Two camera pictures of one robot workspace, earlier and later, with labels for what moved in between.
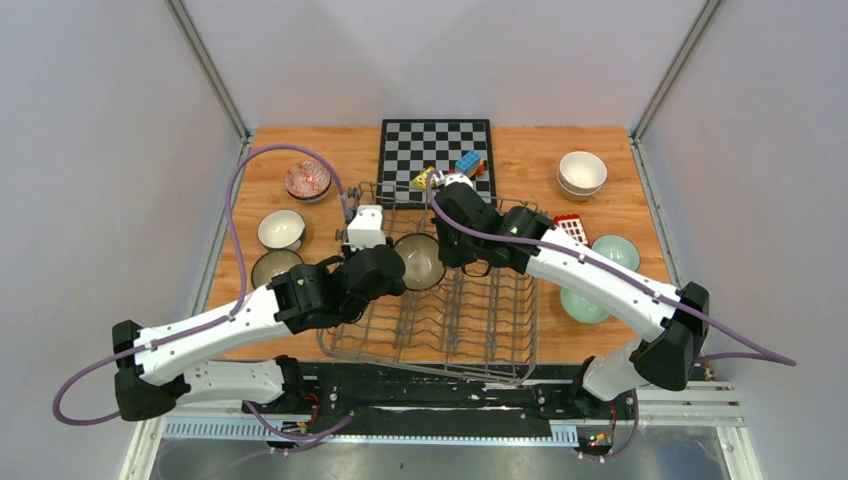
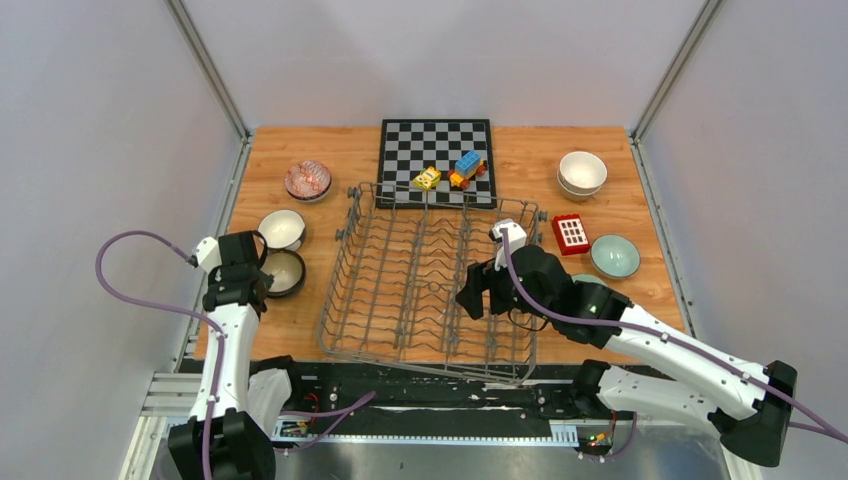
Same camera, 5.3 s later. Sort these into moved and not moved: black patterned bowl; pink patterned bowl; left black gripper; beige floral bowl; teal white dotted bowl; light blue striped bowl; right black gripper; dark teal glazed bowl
Moved: black patterned bowl; left black gripper; right black gripper
Not moved: dark teal glazed bowl; teal white dotted bowl; light blue striped bowl; beige floral bowl; pink patterned bowl
